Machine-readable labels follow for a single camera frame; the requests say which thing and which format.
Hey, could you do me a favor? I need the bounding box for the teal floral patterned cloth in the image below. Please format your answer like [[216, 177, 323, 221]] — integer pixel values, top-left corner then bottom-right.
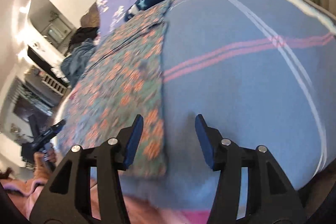
[[57, 0, 170, 178]]

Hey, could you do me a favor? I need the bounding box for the black clothing pile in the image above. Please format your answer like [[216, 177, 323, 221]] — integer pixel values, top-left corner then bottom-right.
[[68, 27, 99, 53]]

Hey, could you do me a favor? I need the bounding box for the person's left hand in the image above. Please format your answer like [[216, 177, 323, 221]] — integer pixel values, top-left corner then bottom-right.
[[34, 143, 57, 179]]

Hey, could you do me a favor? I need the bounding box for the blue fleece blanket pile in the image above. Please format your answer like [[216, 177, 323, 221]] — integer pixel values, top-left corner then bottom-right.
[[60, 38, 96, 88]]

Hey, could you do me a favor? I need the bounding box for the blue striped bed sheet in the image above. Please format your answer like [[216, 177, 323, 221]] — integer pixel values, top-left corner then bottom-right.
[[121, 0, 335, 210]]

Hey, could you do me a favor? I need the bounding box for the brown patterned pillow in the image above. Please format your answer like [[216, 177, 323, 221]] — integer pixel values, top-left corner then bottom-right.
[[80, 2, 100, 28]]

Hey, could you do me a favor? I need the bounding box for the white arched wall mirror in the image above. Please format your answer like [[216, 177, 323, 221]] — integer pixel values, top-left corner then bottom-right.
[[28, 0, 77, 56]]

